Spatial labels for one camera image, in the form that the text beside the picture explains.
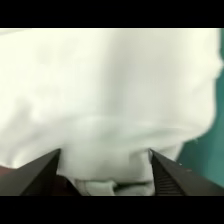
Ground white garment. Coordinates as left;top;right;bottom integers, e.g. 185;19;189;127
0;28;224;197

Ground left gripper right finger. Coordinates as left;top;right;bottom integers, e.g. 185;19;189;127
148;148;224;197

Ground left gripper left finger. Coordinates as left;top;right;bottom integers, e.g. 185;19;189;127
0;148;62;197

